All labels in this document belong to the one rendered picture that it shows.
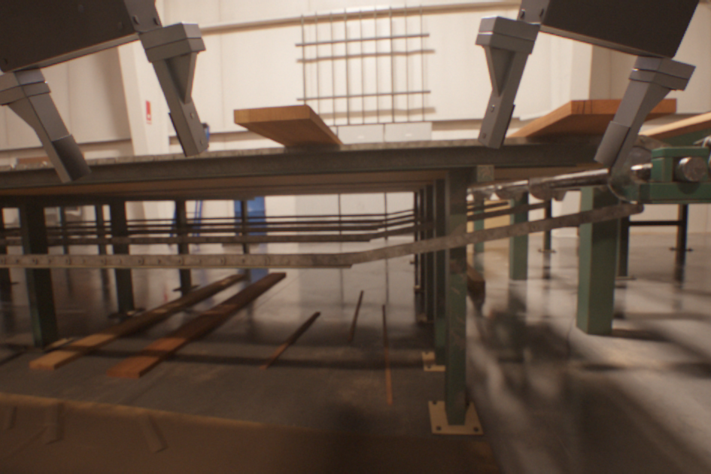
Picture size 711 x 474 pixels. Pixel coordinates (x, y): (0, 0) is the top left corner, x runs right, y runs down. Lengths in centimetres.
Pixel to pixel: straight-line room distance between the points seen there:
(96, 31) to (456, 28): 756
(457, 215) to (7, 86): 95
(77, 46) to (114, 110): 910
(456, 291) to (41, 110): 98
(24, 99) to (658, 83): 56
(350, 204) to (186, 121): 620
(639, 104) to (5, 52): 55
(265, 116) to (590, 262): 174
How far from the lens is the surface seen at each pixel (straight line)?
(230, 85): 814
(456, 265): 109
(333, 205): 656
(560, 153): 103
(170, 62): 36
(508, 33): 34
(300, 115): 72
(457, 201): 108
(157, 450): 129
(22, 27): 40
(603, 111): 84
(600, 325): 221
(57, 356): 219
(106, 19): 36
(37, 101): 44
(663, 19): 41
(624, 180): 115
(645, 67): 44
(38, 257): 154
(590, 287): 213
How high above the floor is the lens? 70
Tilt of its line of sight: 6 degrees down
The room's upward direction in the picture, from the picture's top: 1 degrees counter-clockwise
